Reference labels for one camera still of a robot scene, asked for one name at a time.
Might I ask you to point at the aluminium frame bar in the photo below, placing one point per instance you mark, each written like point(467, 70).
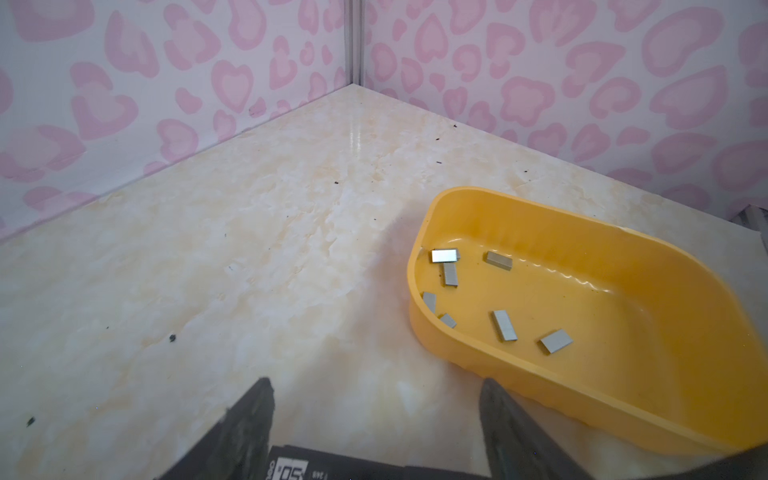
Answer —
point(354, 31)

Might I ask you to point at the staple strip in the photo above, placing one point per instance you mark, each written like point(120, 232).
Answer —
point(555, 341)
point(506, 329)
point(448, 321)
point(450, 274)
point(448, 255)
point(430, 301)
point(498, 260)

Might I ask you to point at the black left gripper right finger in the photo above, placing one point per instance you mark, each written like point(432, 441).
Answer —
point(516, 446)

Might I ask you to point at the yellow plastic tray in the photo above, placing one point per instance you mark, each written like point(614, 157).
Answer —
point(663, 354)

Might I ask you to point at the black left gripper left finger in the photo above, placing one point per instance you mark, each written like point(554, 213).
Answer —
point(237, 446)

